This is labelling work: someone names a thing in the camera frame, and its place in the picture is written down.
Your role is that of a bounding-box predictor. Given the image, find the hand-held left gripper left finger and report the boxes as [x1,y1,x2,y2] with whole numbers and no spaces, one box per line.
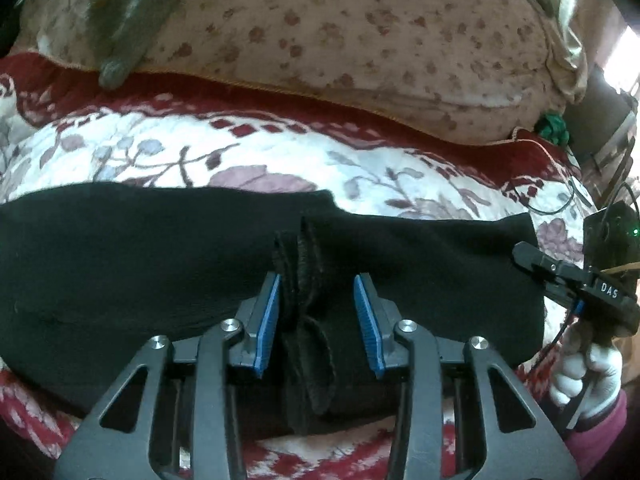
[52,271,283,480]

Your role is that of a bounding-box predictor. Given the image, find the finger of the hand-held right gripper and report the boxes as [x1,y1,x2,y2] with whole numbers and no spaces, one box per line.
[542,280,603,317]
[512,241,593,283]

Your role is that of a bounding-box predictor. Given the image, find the person's right hand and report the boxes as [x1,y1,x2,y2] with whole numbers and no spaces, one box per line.
[550,342,623,418]

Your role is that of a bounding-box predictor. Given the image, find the dark furniture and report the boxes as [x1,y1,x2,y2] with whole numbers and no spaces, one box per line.
[567,77,640,201]

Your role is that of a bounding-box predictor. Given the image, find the grey towel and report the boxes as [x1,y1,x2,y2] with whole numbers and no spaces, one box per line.
[87,0,193,91]

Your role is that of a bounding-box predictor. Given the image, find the person's right forearm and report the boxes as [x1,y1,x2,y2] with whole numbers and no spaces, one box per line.
[565,390,630,463]

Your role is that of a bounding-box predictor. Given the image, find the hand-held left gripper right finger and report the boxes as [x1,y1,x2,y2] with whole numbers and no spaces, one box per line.
[352,272,583,480]

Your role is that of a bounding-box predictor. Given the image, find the cream cloth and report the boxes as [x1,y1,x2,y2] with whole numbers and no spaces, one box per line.
[500,0,588,106]

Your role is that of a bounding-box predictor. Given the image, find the green cloth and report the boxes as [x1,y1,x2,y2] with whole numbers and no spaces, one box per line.
[535,112,571,148]

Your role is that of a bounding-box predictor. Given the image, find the beige floral pillow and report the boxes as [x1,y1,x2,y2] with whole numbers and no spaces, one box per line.
[12,0,571,148]

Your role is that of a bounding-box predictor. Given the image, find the white and red fleece blanket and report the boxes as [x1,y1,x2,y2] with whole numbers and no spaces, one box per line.
[0,52,601,480]

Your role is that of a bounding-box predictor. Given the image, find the black pants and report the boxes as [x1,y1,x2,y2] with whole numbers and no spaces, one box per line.
[0,183,546,436]

